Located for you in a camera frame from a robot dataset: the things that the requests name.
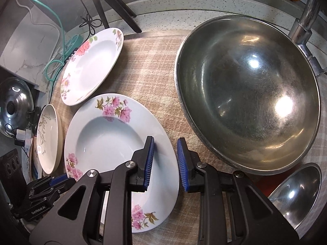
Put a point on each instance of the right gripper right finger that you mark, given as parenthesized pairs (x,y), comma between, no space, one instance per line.
(199,177)

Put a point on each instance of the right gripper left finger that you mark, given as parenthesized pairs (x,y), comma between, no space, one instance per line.
(131,176)

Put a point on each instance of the pink floral plate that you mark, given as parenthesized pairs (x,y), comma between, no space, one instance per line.
(90,65)
(104,133)

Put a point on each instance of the white plate grey leaf pattern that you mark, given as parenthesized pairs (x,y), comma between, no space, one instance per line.
(49,139)

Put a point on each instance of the small steel bowl red outside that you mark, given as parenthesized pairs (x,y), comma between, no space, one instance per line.
(296,195)

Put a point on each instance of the chrome kitchen faucet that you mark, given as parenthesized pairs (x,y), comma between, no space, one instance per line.
(300,34)

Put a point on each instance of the steel pot lid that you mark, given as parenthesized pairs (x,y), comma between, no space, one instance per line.
(16,106)

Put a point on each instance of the large steel wok basin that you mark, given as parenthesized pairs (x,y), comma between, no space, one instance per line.
(248,93)

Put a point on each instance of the beige checked cloth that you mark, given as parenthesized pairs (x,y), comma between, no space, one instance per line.
(145,72)

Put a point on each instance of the teal round power strip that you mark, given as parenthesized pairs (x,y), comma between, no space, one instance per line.
(72,46)

